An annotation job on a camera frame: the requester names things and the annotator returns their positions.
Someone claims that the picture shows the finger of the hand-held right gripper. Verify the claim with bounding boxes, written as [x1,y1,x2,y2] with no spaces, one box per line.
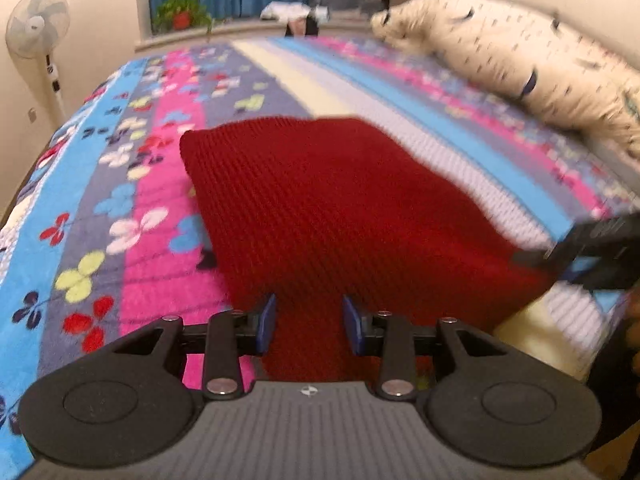
[561,257,603,285]
[509,243,576,267]

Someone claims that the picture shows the potted green plant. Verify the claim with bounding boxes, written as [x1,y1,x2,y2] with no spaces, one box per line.
[151,0,217,37]

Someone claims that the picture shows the star moon pattern pillow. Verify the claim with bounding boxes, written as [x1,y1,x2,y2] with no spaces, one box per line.
[370,0,640,159]

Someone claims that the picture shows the white standing fan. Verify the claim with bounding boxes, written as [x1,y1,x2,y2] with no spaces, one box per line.
[4,0,71,127]

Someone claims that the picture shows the floral striped blanket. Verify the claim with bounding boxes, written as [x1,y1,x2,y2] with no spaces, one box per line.
[0,35,640,463]

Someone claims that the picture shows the white crumpled clothes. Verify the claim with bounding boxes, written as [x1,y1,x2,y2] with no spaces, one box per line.
[260,2,312,22]

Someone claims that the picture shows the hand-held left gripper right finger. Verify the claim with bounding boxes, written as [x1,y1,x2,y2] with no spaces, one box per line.
[341,294,507,402]

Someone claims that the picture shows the dark and pink garment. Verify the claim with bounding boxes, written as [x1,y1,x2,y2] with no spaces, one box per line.
[284,7,331,39]

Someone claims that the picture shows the red knitted sweater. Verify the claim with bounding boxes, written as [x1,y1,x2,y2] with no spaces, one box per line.
[178,115,557,385]

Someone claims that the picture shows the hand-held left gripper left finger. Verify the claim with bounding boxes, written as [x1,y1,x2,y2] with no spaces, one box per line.
[111,293,278,402]

